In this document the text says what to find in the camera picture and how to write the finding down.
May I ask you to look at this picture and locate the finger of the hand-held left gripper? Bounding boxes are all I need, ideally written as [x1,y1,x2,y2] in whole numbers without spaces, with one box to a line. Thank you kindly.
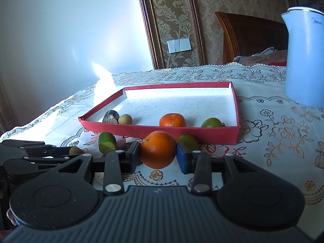
[1,139,57,155]
[3,154,84,174]

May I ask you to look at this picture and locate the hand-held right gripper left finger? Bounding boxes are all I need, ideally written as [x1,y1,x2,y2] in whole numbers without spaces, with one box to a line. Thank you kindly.
[58,141,142,196]

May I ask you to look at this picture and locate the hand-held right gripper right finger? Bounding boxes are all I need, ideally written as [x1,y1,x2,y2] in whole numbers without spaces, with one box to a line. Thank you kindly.
[177,143,261,196]

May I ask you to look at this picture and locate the green tomato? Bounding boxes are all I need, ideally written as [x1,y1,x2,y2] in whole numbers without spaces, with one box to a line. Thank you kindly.
[175,134,200,152]
[201,117,223,128]

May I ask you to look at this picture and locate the orange mandarin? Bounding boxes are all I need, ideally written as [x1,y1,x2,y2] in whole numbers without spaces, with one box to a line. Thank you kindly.
[140,131,177,169]
[159,113,187,128]

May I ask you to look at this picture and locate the green cucumber piece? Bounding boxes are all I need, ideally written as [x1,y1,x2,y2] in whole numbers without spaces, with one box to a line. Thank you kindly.
[98,132,117,152]

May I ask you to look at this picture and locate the red shallow cardboard box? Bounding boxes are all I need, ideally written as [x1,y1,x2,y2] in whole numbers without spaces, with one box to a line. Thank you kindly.
[78,81,240,145]

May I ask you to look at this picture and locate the person's left hand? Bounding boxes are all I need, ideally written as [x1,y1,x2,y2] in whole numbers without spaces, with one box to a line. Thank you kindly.
[7,208,18,226]

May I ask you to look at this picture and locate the pink striped bedding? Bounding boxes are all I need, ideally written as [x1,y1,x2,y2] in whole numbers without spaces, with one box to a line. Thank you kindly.
[233,47,288,67]

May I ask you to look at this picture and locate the brown wooden headboard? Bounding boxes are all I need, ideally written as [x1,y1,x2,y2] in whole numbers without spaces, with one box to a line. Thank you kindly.
[215,11,289,64]

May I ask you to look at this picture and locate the gold framed wallpaper panel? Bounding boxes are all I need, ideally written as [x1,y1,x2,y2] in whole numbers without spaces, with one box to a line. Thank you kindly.
[134,0,207,70]

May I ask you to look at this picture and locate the white electric kettle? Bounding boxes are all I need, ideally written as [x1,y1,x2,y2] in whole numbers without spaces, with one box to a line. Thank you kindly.
[280,6,324,109]

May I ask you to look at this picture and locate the white wall light switch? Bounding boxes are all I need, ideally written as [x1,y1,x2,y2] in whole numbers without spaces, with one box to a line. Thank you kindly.
[167,38,192,54]

